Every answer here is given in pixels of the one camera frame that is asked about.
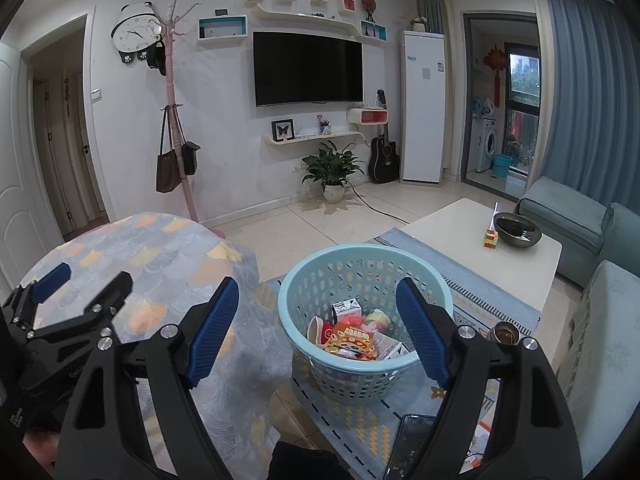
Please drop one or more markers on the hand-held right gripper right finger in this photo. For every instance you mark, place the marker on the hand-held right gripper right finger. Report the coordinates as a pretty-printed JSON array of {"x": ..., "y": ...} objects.
[{"x": 420, "y": 330}]

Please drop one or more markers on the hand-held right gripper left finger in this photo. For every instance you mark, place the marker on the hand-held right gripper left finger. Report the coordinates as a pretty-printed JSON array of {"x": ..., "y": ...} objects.
[{"x": 215, "y": 330}]

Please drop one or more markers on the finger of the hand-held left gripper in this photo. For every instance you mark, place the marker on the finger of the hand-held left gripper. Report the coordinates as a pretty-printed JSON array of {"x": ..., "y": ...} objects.
[
  {"x": 52, "y": 282},
  {"x": 107, "y": 302}
]

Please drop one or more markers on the green yellow round container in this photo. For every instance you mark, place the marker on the green yellow round container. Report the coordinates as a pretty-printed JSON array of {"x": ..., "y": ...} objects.
[{"x": 377, "y": 320}]

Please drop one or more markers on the red panda print packet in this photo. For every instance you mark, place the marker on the red panda print packet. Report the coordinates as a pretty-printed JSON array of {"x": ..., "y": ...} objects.
[{"x": 355, "y": 349}]

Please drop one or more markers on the small white black carton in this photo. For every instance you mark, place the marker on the small white black carton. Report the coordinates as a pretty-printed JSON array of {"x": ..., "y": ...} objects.
[{"x": 346, "y": 310}]

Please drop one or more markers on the light blue plastic basket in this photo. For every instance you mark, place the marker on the light blue plastic basket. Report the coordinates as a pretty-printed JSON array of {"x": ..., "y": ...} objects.
[{"x": 367, "y": 250}]

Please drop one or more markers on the black shoulder bag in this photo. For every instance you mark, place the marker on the black shoulder bag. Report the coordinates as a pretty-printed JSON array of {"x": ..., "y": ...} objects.
[{"x": 190, "y": 157}]

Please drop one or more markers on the metal cup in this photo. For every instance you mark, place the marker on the metal cup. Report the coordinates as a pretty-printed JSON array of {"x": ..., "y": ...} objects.
[{"x": 506, "y": 334}]

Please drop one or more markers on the white coffee table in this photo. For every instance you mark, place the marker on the white coffee table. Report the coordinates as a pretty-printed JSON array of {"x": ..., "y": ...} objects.
[{"x": 450, "y": 240}]

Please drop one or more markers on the white door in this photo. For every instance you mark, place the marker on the white door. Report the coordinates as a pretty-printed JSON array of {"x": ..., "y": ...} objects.
[{"x": 17, "y": 185}]

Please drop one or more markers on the colourful block stack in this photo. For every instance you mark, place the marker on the colourful block stack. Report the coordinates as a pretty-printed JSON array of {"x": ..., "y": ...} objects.
[{"x": 490, "y": 239}]

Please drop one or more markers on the black smartphone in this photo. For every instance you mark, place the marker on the black smartphone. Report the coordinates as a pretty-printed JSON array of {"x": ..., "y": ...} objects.
[{"x": 407, "y": 445}]

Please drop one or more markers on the patterned blue rug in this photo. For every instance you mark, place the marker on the patterned blue rug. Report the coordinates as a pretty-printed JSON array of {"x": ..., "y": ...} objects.
[{"x": 350, "y": 435}]

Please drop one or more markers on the dark metal bowl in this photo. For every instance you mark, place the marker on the dark metal bowl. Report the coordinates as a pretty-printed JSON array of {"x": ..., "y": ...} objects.
[{"x": 517, "y": 232}]

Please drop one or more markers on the brown tote bag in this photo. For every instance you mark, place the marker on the brown tote bag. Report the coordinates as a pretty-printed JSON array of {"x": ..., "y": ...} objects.
[{"x": 167, "y": 175}]

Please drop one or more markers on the person's leg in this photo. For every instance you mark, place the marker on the person's leg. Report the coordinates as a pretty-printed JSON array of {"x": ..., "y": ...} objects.
[{"x": 310, "y": 465}]

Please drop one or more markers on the black acoustic guitar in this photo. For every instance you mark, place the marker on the black acoustic guitar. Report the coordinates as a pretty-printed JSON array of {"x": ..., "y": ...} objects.
[{"x": 383, "y": 160}]

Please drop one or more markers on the teal sofa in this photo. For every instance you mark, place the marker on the teal sofa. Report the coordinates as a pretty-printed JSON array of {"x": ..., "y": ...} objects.
[{"x": 600, "y": 310}]

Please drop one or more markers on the blue bucket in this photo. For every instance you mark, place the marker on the blue bucket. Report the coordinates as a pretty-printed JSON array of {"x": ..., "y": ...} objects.
[{"x": 502, "y": 166}]

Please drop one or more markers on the potted green plant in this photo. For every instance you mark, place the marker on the potted green plant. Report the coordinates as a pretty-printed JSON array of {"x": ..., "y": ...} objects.
[{"x": 332, "y": 165}]

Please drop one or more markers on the white washing machine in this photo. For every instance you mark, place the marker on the white washing machine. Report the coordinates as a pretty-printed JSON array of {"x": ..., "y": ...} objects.
[{"x": 486, "y": 142}]

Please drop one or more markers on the white tall cabinet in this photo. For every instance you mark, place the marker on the white tall cabinet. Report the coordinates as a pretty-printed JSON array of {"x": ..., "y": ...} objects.
[{"x": 422, "y": 110}]

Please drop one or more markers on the pink coat rack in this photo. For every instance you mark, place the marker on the pink coat rack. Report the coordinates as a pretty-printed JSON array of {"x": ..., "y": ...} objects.
[{"x": 172, "y": 90}]

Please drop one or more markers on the small pen holder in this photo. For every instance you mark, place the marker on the small pen holder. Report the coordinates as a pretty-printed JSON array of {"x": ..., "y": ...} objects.
[{"x": 325, "y": 126}]

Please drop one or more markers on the white router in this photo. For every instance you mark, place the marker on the white router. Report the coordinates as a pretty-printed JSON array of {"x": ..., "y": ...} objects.
[{"x": 374, "y": 102}]

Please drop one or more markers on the detergent bottles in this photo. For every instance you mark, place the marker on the detergent bottles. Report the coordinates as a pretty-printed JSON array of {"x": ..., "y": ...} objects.
[{"x": 484, "y": 106}]

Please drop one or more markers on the black cap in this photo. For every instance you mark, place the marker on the black cap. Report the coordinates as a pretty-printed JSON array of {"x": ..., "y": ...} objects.
[{"x": 157, "y": 57}]

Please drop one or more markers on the red knot ornament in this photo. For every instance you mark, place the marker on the red knot ornament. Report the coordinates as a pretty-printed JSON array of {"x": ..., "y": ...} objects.
[{"x": 496, "y": 60}]

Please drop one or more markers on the wide blue cube shelf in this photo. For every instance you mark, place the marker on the wide blue cube shelf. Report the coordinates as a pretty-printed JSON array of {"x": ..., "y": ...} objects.
[{"x": 222, "y": 27}]

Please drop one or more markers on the blue curtain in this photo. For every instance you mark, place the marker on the blue curtain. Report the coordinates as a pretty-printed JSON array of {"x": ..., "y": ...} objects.
[{"x": 590, "y": 85}]

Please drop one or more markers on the small blue cube shelf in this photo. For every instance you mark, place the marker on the small blue cube shelf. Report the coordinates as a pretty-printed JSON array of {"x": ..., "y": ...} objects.
[{"x": 373, "y": 30}]

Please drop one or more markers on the small potted flower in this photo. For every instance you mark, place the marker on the small potted flower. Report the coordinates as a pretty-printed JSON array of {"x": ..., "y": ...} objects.
[{"x": 419, "y": 22}]

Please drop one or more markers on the grey curtain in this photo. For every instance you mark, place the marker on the grey curtain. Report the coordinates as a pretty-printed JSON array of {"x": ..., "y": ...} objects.
[{"x": 430, "y": 7}]

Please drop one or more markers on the round decorative fan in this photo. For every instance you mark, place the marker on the round decorative fan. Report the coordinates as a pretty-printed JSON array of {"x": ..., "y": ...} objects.
[{"x": 368, "y": 4}]

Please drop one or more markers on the wall light switch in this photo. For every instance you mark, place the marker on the wall light switch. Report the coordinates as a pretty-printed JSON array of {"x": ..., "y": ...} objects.
[{"x": 96, "y": 94}]

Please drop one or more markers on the black picture frame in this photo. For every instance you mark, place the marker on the black picture frame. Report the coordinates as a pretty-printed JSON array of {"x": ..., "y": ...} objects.
[{"x": 282, "y": 130}]

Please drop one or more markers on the curved white wall shelf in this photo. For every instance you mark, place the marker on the curved white wall shelf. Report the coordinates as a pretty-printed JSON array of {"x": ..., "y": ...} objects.
[{"x": 310, "y": 138}]

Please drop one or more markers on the red white wall box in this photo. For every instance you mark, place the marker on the red white wall box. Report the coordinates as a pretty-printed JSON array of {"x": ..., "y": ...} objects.
[{"x": 370, "y": 118}]

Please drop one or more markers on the panda wall clock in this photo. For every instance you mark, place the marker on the panda wall clock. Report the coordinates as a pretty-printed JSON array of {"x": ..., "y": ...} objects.
[{"x": 135, "y": 32}]

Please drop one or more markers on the wall-mounted television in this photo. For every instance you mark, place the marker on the wall-mounted television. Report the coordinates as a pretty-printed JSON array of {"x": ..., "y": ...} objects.
[{"x": 307, "y": 67}]

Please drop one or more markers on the long curved wall shelf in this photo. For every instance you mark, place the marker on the long curved wall shelf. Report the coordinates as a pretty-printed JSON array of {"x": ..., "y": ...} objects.
[{"x": 300, "y": 17}]

